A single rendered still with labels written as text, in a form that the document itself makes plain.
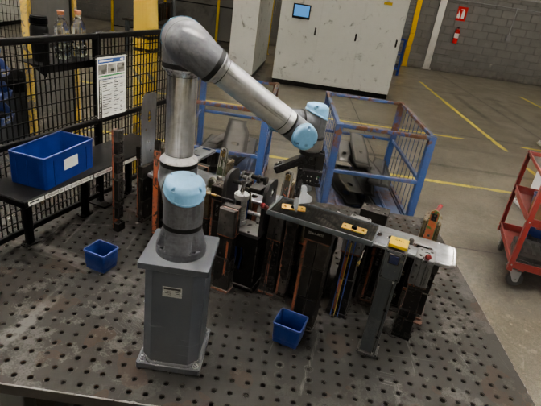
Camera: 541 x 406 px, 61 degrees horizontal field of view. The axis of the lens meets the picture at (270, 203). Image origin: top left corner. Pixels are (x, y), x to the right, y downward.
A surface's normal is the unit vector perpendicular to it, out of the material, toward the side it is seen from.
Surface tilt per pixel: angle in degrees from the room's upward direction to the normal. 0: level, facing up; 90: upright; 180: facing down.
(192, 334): 90
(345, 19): 90
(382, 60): 90
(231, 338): 0
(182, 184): 8
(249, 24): 90
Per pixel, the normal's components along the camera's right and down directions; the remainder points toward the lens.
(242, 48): -0.11, 0.42
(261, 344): 0.14, -0.89
